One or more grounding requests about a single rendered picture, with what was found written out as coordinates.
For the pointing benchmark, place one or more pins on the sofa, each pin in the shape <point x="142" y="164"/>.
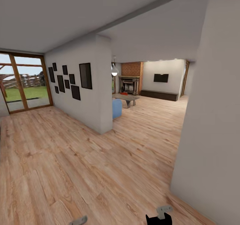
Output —
<point x="116" y="108"/>

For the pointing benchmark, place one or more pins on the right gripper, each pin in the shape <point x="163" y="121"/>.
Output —
<point x="157" y="221"/>

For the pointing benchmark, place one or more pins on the wall mounted tv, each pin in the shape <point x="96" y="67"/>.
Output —
<point x="161" y="78"/>

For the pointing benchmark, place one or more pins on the coffee table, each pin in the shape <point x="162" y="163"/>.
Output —
<point x="127" y="98"/>

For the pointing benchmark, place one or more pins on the picture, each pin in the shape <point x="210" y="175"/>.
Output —
<point x="75" y="89"/>
<point x="60" y="78"/>
<point x="85" y="75"/>
<point x="65" y="72"/>

